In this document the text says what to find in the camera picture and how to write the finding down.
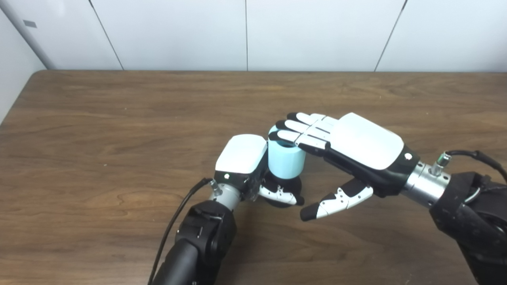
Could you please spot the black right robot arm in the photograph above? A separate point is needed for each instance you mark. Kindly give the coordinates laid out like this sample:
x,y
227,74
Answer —
x,y
467,213

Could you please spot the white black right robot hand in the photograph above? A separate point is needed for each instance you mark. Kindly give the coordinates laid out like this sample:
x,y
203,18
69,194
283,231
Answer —
x,y
368,142

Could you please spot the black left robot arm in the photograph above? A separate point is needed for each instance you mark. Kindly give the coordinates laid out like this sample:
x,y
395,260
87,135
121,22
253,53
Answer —
x,y
202,237

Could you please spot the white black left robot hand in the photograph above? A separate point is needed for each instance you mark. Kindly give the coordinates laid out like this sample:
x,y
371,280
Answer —
x,y
241,154

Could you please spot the small grey wall label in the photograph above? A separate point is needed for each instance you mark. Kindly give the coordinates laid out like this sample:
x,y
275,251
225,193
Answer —
x,y
29,23

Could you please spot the grey wall corner post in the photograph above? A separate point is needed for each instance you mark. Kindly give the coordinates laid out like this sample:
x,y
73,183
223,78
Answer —
x,y
27,35

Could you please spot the black flared nozzle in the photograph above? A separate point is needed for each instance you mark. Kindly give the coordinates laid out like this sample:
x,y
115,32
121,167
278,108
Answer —
x,y
287,184

